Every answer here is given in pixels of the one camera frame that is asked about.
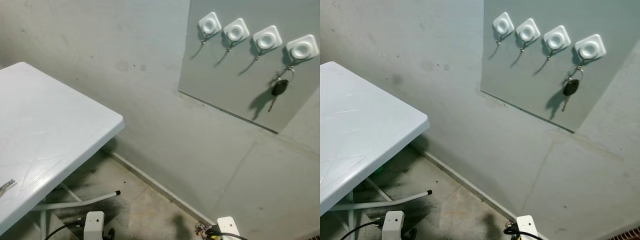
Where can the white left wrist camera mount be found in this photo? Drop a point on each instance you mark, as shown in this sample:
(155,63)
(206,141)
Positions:
(392,224)
(93,225)

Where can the white square wall hook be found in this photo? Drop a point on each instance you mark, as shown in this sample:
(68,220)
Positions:
(527,31)
(503,23)
(236,31)
(267,38)
(556,38)
(590,48)
(302,48)
(210,23)

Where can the black car key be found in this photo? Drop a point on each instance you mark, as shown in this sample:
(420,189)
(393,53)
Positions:
(279,88)
(570,87)

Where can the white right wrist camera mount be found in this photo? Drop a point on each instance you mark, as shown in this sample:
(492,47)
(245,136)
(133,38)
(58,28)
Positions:
(228,226)
(527,225)

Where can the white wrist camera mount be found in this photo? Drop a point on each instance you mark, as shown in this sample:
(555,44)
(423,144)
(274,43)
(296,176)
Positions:
(93,225)
(527,225)
(392,224)
(228,226)

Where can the white metal table frame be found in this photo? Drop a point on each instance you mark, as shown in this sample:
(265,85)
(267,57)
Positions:
(390,201)
(80,202)

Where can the grey wall board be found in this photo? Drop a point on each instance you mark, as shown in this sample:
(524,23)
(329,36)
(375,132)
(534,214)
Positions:
(225,85)
(525,80)

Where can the silver key bunch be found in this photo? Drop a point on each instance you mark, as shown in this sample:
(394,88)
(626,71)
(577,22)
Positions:
(6,187)

